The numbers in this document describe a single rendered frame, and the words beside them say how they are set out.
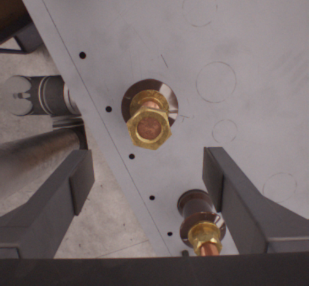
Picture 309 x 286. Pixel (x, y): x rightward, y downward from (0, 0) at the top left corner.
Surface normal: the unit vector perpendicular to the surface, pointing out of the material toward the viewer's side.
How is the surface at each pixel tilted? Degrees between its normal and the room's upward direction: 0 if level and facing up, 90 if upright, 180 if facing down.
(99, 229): 0
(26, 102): 10
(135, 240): 0
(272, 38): 0
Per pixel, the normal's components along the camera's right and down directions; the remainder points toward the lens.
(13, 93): -0.20, 0.14
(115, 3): 0.01, 0.29
